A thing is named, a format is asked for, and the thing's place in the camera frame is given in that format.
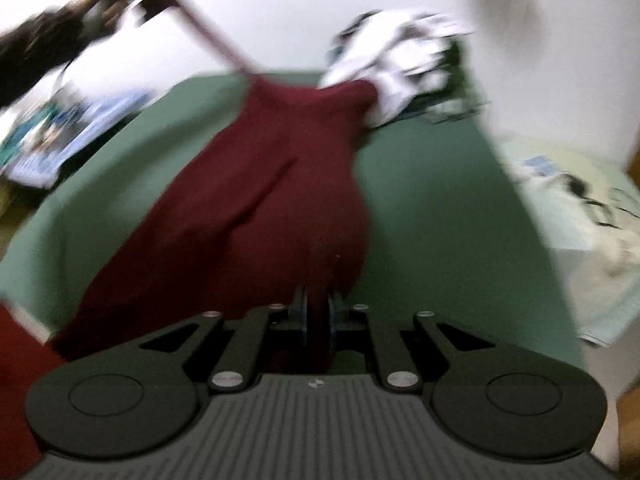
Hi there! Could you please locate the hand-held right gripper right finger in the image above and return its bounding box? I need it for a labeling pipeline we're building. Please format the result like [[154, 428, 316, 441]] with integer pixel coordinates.
[[326, 291, 496, 393]]

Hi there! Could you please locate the blue patterned cloth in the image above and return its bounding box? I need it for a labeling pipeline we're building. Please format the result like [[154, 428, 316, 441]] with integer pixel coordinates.
[[5, 87, 156, 188]]

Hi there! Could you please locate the teal packet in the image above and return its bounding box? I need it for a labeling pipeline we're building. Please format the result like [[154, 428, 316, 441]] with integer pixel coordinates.
[[0, 102, 76, 171]]

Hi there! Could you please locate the dark red sweater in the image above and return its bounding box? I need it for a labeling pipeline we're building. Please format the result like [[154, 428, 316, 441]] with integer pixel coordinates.
[[0, 0, 386, 480]]

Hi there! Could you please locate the brown box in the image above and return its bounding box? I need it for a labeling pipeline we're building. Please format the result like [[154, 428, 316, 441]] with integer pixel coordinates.
[[616, 387, 640, 480]]

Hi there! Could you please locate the green blanket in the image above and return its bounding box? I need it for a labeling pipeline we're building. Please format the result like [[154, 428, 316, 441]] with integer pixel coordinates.
[[0, 71, 588, 376]]

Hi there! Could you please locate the green striped garment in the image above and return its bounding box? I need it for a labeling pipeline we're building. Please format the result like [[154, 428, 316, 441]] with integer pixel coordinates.
[[400, 35, 493, 126]]

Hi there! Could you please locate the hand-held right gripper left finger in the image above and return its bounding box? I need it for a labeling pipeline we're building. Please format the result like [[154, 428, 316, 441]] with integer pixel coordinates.
[[140, 285, 311, 393]]

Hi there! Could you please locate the white garment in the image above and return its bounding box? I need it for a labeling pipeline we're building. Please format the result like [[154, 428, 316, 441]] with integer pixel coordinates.
[[320, 7, 473, 128]]

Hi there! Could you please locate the pale yellow bedsheet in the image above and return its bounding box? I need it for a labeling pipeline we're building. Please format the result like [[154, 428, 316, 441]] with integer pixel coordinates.
[[495, 132, 640, 348]]

